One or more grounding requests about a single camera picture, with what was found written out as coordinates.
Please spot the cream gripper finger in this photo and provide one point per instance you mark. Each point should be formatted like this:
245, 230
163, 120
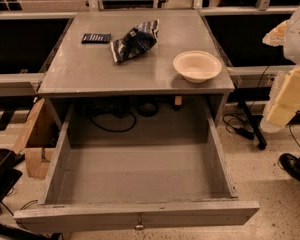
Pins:
284, 101
276, 36

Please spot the blue chip bag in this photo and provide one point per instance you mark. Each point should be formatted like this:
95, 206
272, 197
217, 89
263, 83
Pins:
138, 40

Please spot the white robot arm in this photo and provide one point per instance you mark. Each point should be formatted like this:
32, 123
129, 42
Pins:
291, 46

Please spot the brass drawer knob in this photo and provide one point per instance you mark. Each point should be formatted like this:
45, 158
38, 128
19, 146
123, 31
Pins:
139, 226

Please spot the open grey top drawer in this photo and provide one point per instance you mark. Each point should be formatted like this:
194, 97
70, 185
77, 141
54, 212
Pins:
169, 170

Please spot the black stand leg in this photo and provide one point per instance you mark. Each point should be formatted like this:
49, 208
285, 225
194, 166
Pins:
261, 140

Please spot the black shoe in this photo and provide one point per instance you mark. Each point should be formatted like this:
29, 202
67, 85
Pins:
291, 165

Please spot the white paper bowl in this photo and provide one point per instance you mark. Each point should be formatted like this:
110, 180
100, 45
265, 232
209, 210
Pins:
197, 66

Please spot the dark flat snack packet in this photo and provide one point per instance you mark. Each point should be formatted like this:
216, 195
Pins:
93, 38

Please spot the grey cabinet table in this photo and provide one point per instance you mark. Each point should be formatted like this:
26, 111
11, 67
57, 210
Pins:
88, 70

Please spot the cardboard box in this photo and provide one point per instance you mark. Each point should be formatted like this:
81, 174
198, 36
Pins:
37, 140

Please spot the black equipment at left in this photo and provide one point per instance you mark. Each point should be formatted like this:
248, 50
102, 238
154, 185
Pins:
8, 174

